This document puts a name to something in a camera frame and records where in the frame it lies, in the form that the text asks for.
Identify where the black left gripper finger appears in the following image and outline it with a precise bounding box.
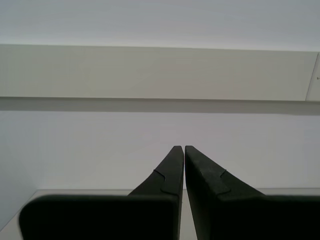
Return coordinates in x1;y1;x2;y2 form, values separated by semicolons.
184;145;320;240
18;145;185;240

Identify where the white wall duct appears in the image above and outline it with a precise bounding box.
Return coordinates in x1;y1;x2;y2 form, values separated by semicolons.
0;44;320;103

